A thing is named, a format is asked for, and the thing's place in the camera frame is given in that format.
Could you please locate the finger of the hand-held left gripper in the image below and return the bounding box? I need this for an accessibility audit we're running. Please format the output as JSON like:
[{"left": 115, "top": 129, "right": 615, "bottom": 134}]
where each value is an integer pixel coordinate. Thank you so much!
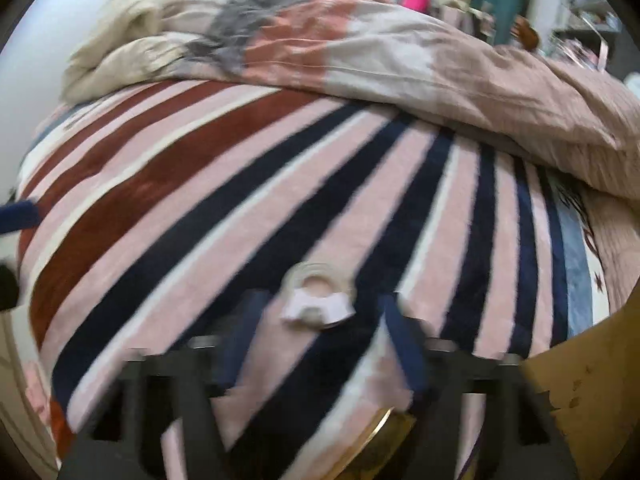
[
  {"left": 0, "top": 199, "right": 43, "bottom": 233},
  {"left": 0, "top": 264, "right": 21, "bottom": 311}
]

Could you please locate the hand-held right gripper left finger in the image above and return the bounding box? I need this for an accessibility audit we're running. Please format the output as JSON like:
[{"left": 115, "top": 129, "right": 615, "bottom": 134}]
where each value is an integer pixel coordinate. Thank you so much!
[{"left": 57, "top": 287, "right": 273, "bottom": 480}]

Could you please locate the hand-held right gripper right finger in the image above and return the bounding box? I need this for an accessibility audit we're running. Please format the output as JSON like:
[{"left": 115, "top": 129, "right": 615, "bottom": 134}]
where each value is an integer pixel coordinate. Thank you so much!
[{"left": 377, "top": 291, "right": 581, "bottom": 480}]

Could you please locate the white contact lens case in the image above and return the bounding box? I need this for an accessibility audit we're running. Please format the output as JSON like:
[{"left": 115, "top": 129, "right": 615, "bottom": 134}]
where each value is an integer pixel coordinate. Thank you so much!
[{"left": 279, "top": 261, "right": 357, "bottom": 331}]

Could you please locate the gold rectangular box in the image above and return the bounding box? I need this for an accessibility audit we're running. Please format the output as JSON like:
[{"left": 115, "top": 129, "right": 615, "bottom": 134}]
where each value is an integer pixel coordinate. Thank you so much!
[{"left": 345, "top": 407, "right": 418, "bottom": 480}]

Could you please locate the brown cardboard box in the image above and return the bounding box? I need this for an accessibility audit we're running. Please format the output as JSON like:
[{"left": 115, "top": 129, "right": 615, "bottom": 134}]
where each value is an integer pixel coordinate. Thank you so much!
[{"left": 520, "top": 310, "right": 633, "bottom": 480}]

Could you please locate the striped pink blanket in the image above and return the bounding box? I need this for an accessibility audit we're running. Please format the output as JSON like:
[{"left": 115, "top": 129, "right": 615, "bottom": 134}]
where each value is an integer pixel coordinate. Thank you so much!
[{"left": 15, "top": 77, "right": 608, "bottom": 480}]

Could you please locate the cream fleece blanket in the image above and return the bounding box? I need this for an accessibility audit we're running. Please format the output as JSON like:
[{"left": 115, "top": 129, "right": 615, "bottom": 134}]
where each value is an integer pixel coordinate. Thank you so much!
[{"left": 60, "top": 0, "right": 201, "bottom": 106}]

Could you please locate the pink grey patchwork quilt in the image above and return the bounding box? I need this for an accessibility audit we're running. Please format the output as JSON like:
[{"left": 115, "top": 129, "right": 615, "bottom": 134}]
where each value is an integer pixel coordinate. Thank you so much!
[{"left": 160, "top": 0, "right": 640, "bottom": 201}]

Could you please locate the brown plush toy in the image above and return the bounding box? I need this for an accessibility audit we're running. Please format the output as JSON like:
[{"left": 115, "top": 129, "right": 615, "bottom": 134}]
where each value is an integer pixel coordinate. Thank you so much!
[{"left": 512, "top": 15, "right": 541, "bottom": 51}]

